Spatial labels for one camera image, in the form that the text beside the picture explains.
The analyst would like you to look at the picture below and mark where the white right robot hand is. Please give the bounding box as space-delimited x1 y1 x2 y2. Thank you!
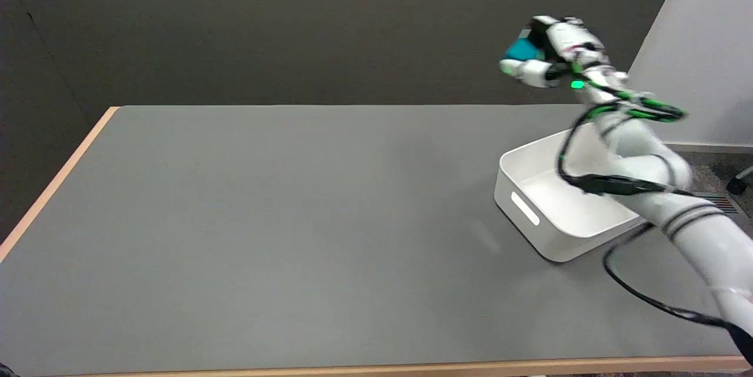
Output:
499 15 618 89

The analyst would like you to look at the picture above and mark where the blue wooden cube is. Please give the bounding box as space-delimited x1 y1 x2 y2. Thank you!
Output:
507 38 545 62

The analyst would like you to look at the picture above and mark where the white plastic box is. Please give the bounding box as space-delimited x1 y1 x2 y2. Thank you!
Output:
494 122 650 263

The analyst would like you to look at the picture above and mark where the floor vent grille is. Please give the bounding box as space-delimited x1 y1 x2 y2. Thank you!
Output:
694 192 741 216

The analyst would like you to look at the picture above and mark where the black chair caster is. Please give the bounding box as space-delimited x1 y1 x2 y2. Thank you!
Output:
727 166 753 195

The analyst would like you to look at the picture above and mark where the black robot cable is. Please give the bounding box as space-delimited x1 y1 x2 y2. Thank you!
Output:
556 104 753 331

